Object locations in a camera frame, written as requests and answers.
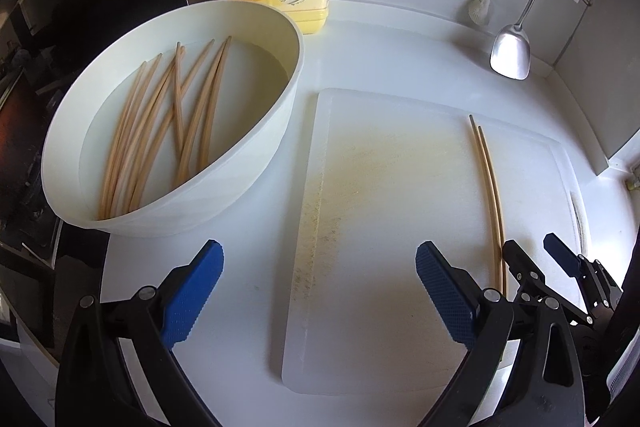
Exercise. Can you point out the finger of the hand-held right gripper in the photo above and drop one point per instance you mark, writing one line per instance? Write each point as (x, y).
(562, 254)
(522, 267)

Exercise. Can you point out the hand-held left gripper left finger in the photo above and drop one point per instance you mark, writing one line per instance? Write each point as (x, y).
(192, 292)

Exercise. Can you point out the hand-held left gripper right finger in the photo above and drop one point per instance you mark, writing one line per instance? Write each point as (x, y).
(445, 292)

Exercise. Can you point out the single light wooden chopstick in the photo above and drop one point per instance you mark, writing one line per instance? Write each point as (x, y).
(493, 187)

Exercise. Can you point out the white plastic bowl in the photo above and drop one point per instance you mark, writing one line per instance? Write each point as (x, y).
(240, 177)

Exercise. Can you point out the bunch of wooden chopsticks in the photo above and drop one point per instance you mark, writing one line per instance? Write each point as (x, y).
(176, 97)

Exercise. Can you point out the small yellowish object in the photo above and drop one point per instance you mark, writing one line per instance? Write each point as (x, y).
(633, 184)

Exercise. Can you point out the white plastic cutting board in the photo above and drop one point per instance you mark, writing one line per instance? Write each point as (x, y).
(390, 207)

